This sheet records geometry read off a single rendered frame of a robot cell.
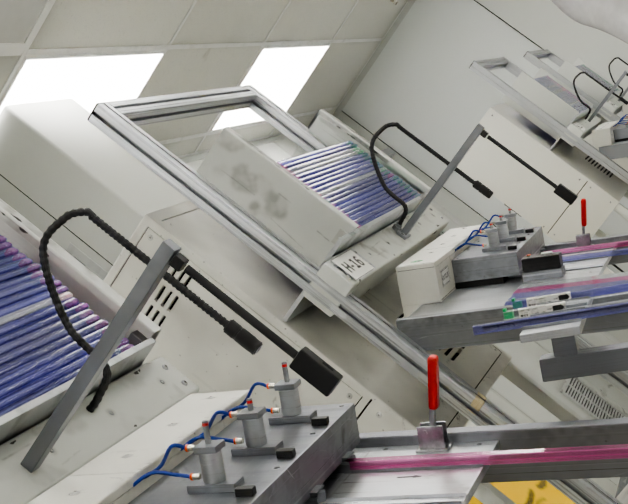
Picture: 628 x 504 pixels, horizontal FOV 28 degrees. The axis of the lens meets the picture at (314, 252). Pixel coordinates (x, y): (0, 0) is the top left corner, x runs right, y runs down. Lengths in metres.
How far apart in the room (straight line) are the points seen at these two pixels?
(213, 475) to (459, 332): 1.09
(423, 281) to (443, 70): 6.61
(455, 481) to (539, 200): 4.50
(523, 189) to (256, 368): 3.55
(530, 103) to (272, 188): 3.41
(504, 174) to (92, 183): 2.06
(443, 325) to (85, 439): 1.00
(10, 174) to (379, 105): 4.75
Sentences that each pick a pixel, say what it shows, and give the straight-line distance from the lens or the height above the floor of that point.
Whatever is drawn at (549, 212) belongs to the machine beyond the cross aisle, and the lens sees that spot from 5.77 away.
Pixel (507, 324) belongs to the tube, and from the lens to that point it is 1.52.
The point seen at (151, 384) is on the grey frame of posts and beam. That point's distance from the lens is 1.53.
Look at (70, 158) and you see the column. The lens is 4.63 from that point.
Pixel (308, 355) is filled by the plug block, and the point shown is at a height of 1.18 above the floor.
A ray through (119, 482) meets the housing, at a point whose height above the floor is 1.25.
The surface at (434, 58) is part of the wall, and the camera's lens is 8.99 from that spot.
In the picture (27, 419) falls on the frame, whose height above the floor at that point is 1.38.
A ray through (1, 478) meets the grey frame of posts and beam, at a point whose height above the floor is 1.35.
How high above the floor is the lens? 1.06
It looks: 9 degrees up
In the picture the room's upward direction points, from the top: 52 degrees counter-clockwise
